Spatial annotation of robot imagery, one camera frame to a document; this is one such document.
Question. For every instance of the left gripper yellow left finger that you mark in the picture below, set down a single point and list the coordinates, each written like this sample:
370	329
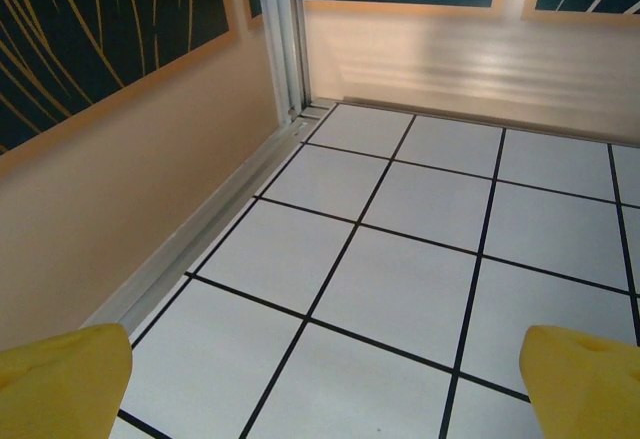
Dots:
60	389

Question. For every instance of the aluminium side rail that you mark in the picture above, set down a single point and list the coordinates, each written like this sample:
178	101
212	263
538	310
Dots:
200	231

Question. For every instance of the aluminium corner post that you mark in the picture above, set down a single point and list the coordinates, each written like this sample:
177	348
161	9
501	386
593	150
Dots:
285	34

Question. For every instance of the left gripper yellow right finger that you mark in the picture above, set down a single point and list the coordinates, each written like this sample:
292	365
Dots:
585	389

